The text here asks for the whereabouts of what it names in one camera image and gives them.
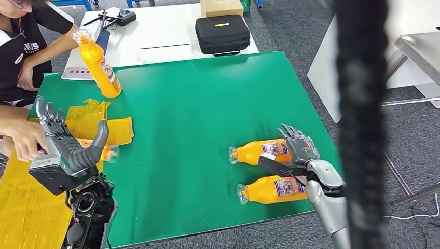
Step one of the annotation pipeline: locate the blue metal frame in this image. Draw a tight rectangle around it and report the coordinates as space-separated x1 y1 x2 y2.
126 0 156 9
51 0 93 11

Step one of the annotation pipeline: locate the black blurred hanging cable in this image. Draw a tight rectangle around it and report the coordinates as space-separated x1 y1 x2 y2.
333 0 389 249

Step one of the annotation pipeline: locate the person's left hand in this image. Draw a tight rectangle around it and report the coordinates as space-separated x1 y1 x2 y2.
17 62 39 92

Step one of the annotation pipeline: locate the white table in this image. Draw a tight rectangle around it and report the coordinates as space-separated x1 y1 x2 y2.
65 3 260 71

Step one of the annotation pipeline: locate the black zippered carrying case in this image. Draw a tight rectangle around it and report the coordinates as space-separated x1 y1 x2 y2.
195 14 251 57

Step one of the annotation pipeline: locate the green table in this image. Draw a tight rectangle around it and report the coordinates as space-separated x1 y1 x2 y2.
27 51 345 248

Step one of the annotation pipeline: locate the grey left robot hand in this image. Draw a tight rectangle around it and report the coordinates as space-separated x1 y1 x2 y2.
35 96 110 173

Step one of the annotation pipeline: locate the brown cardboard box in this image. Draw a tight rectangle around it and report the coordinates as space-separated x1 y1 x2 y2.
200 0 245 18

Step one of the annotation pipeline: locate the white floor cable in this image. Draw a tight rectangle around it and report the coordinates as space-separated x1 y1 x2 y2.
383 192 440 220

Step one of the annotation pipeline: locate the yellow taped plastic sheet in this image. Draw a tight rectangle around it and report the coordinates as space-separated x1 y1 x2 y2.
0 99 134 249

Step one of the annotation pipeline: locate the thin black rod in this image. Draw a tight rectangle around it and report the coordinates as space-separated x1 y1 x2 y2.
140 43 191 50

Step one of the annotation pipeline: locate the person's right hand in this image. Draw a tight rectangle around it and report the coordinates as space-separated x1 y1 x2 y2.
10 118 49 162

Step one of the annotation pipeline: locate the stainless steel table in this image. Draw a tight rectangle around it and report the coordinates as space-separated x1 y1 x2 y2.
381 31 440 207

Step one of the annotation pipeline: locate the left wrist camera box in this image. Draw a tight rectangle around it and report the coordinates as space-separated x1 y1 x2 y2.
28 153 90 197

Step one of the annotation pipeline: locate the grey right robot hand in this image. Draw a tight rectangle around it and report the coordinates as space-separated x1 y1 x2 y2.
277 123 320 167

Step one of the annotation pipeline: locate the person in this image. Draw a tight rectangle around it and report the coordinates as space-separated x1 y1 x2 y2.
0 0 80 162

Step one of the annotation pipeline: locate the white partition panel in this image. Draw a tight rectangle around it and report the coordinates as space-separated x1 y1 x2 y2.
307 0 440 123

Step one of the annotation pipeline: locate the orange detergent bottle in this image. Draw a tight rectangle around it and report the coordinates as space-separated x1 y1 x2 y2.
236 175 308 206
77 137 120 164
228 138 293 166
72 28 123 99

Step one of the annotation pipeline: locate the dark blue tablet cover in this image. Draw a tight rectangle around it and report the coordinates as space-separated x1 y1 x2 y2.
93 12 111 52

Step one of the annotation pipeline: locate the black remote controller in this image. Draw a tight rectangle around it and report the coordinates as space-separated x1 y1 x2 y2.
83 9 137 28

